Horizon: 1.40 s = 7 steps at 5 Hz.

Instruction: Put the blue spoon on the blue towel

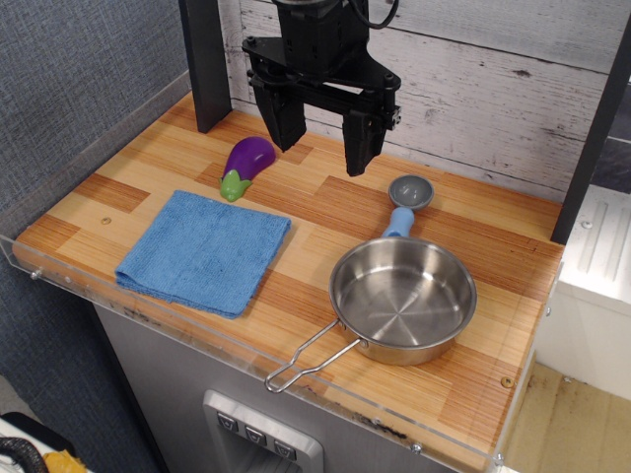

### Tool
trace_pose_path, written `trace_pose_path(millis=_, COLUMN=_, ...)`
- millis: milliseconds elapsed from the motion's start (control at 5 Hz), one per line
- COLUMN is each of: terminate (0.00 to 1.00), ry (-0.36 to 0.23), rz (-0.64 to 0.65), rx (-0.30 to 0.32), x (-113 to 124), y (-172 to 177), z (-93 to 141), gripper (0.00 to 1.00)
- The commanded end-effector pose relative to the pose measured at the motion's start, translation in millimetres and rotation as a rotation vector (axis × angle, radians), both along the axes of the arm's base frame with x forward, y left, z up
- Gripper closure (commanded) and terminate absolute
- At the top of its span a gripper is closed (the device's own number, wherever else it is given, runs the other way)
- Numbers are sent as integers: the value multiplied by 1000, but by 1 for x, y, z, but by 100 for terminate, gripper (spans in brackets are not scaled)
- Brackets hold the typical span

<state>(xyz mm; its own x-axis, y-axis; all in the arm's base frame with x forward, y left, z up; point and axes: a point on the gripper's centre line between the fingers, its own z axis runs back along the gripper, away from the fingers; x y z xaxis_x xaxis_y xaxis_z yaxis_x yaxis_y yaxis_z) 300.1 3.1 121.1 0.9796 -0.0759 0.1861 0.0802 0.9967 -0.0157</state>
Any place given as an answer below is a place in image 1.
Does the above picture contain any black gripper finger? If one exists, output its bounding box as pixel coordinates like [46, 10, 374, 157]
[254, 87, 306, 151]
[342, 110, 386, 176]

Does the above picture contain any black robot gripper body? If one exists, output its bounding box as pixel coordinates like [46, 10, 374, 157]
[243, 1, 400, 130]

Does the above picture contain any blue spoon with grey bowl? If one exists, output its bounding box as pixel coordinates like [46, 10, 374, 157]
[383, 174, 435, 237]

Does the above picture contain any blue folded cloth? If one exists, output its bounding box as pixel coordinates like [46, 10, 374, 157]
[115, 190, 291, 319]

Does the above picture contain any purple toy eggplant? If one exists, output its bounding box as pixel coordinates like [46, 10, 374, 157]
[220, 136, 276, 202]

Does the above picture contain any stainless steel pan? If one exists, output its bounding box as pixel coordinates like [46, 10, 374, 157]
[264, 236, 478, 393]

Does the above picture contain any white ribbed side counter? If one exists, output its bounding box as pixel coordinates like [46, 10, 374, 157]
[560, 185, 630, 304]

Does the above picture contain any clear acrylic table guard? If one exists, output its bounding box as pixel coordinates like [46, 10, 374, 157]
[1, 74, 561, 472]

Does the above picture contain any grey dispenser button panel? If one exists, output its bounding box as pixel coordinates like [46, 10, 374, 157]
[203, 389, 324, 472]

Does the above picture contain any yellow object at corner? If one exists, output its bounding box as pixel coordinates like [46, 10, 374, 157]
[43, 450, 89, 473]

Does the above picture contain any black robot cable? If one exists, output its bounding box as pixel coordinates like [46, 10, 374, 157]
[344, 0, 400, 30]

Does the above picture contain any black vertical post right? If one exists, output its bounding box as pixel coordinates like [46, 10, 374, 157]
[550, 20, 630, 244]

